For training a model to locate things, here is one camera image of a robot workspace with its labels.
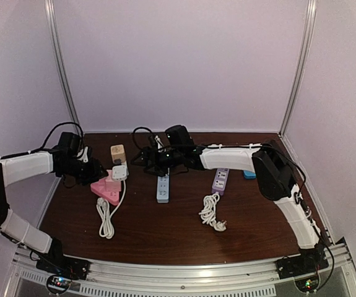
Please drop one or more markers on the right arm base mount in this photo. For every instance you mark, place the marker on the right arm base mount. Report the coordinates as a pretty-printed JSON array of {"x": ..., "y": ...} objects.
[{"x": 308, "y": 261}]

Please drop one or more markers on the aluminium post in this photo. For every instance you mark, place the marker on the aluminium post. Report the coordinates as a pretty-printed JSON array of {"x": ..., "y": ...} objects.
[
  {"x": 58, "y": 55},
  {"x": 308, "y": 31}
]

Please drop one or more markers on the right aluminium post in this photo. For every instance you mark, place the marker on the right aluminium post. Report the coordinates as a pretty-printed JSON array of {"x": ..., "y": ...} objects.
[{"x": 308, "y": 31}]

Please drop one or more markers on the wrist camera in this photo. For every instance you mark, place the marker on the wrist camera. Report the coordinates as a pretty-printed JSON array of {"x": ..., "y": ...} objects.
[
  {"x": 178, "y": 135},
  {"x": 69, "y": 143}
]

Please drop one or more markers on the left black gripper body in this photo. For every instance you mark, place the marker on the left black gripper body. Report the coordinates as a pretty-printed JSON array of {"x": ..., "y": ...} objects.
[{"x": 82, "y": 173}]

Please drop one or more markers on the aluminium front rail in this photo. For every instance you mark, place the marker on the aluminium front rail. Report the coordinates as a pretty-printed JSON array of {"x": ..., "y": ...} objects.
[{"x": 253, "y": 278}]

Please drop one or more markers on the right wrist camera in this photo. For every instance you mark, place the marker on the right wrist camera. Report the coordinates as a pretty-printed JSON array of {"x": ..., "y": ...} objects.
[{"x": 178, "y": 135}]

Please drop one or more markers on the pink triangular power strip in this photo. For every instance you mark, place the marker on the pink triangular power strip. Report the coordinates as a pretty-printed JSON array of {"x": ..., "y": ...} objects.
[{"x": 98, "y": 188}]

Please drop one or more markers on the blue plug adapter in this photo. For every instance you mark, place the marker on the blue plug adapter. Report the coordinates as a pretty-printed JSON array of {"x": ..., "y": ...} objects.
[{"x": 249, "y": 174}]

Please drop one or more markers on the black plug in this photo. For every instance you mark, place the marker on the black plug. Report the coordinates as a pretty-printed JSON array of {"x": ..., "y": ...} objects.
[{"x": 117, "y": 162}]

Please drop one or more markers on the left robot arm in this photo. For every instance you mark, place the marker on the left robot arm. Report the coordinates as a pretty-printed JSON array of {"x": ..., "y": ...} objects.
[{"x": 30, "y": 167}]

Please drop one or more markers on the light blue power strip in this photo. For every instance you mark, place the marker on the light blue power strip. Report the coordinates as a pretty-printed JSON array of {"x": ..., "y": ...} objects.
[{"x": 163, "y": 189}]

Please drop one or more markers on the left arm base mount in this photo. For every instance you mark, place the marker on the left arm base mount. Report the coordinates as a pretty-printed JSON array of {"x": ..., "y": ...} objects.
[{"x": 57, "y": 263}]

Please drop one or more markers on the white power strip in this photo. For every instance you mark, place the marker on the white power strip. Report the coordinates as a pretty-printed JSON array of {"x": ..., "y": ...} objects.
[{"x": 120, "y": 170}]

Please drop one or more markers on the pink cube socket adapter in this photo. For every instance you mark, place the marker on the pink cube socket adapter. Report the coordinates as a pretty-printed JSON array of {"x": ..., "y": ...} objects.
[{"x": 110, "y": 184}]

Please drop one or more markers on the white pink plug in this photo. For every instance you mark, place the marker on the white pink plug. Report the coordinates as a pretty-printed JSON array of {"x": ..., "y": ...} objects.
[{"x": 119, "y": 173}]

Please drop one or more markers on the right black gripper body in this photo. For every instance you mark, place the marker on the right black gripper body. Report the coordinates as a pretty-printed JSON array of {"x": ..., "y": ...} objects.
[{"x": 162, "y": 164}]

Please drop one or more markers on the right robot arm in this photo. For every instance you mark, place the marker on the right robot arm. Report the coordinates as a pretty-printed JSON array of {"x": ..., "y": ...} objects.
[{"x": 274, "y": 174}]

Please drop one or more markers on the left aluminium post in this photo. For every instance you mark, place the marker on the left aluminium post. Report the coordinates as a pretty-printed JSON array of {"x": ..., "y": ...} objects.
[{"x": 58, "y": 55}]

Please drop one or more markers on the beige cube charger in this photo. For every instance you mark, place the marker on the beige cube charger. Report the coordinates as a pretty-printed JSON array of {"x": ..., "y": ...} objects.
[{"x": 118, "y": 152}]

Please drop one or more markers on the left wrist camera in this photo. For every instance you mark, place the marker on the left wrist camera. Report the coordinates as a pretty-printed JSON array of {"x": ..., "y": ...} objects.
[{"x": 69, "y": 143}]

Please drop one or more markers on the purple power strip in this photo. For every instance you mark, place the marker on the purple power strip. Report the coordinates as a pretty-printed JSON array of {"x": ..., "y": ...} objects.
[{"x": 220, "y": 181}]

